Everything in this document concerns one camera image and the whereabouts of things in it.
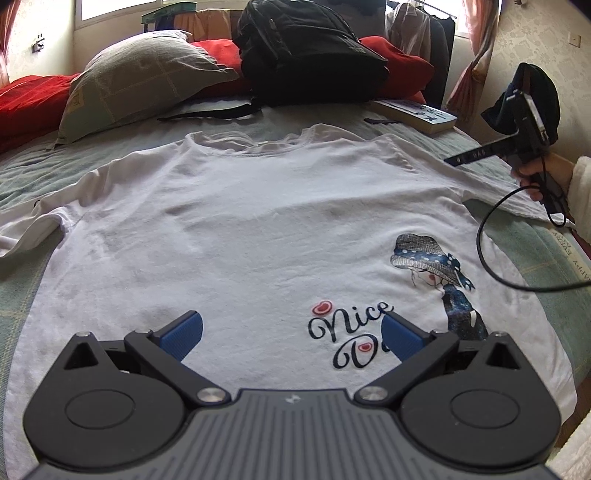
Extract white printed long-sleeve shirt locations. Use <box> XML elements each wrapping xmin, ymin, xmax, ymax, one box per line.
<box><xmin>1</xmin><ymin>124</ymin><xmax>577</xmax><ymax>479</ymax></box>

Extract clothes rack with garments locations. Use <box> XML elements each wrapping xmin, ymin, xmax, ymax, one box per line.
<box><xmin>385</xmin><ymin>1</ymin><xmax>456</xmax><ymax>108</ymax></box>

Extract right hand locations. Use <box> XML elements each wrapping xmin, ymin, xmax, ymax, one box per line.
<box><xmin>511</xmin><ymin>151</ymin><xmax>576</xmax><ymax>204</ymax></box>

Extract wooden chair with dark garment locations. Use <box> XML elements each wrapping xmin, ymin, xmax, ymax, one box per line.
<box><xmin>479</xmin><ymin>62</ymin><xmax>561</xmax><ymax>149</ymax></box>

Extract paperback book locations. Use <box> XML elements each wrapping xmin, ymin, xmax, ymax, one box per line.
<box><xmin>368</xmin><ymin>100</ymin><xmax>457</xmax><ymax>135</ymax></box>

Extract right orange curtain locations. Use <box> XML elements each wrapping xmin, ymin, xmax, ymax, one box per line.
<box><xmin>446</xmin><ymin>0</ymin><xmax>502</xmax><ymax>121</ymax></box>

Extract orange curtain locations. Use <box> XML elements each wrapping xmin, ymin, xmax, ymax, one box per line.
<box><xmin>0</xmin><ymin>0</ymin><xmax>21</xmax><ymax>88</ymax></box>
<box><xmin>446</xmin><ymin>0</ymin><xmax>502</xmax><ymax>121</ymax></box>

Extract black backpack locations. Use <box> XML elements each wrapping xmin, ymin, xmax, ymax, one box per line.
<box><xmin>162</xmin><ymin>1</ymin><xmax>389</xmax><ymax>122</ymax></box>

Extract grey green pillow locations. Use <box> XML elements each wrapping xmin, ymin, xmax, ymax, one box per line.
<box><xmin>56</xmin><ymin>30</ymin><xmax>238</xmax><ymax>145</ymax></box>

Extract red quilt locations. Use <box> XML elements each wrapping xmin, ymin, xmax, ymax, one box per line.
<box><xmin>0</xmin><ymin>36</ymin><xmax>435</xmax><ymax>153</ymax></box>

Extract items on window sill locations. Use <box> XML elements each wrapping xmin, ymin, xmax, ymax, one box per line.
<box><xmin>140</xmin><ymin>1</ymin><xmax>246</xmax><ymax>42</ymax></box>

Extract left orange curtain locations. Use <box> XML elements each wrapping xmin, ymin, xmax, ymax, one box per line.
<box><xmin>0</xmin><ymin>0</ymin><xmax>21</xmax><ymax>88</ymax></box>

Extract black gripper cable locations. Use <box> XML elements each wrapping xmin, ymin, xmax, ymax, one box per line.
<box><xmin>476</xmin><ymin>158</ymin><xmax>591</xmax><ymax>292</ymax></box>

